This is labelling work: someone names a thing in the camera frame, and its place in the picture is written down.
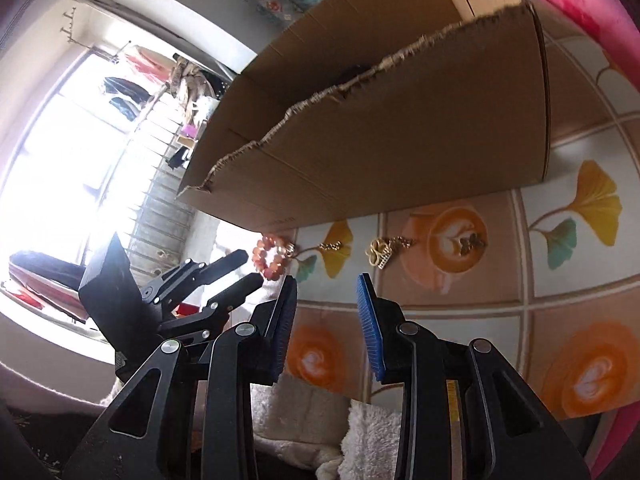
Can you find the pile of beige clothes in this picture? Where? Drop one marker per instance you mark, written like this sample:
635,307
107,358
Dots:
190,77

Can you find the ginkgo leaf patterned tablecloth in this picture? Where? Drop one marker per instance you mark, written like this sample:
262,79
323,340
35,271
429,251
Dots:
450,300

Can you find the hanging pink garment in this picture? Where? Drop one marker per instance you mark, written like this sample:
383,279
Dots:
142,60

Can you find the torn brown cardboard box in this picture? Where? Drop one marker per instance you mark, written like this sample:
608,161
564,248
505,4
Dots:
400,135

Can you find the metal balcony railing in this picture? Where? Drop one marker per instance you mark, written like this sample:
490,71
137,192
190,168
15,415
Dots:
160,210

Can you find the dark red striped cloth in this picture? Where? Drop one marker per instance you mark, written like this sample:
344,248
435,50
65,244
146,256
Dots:
45,275

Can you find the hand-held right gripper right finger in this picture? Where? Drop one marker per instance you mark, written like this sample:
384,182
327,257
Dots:
369,332

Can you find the white fluffy garment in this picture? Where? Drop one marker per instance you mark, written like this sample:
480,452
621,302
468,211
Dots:
370,435

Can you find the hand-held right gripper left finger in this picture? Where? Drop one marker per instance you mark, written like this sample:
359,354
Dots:
281,335

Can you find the wall coat hooks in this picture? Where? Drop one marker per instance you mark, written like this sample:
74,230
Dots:
67,25

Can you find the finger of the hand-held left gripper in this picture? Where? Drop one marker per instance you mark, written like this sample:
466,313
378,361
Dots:
242,287
225,261

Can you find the hanging dark garment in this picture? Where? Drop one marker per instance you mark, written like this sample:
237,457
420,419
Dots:
120,92

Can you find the small pink box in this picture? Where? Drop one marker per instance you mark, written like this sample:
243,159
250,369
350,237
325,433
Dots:
189,131

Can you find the grey red patterned cushion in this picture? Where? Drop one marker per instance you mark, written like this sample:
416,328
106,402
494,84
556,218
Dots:
275,5

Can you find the small butterfly earring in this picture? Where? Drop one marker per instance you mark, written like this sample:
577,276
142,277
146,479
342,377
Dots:
470,244

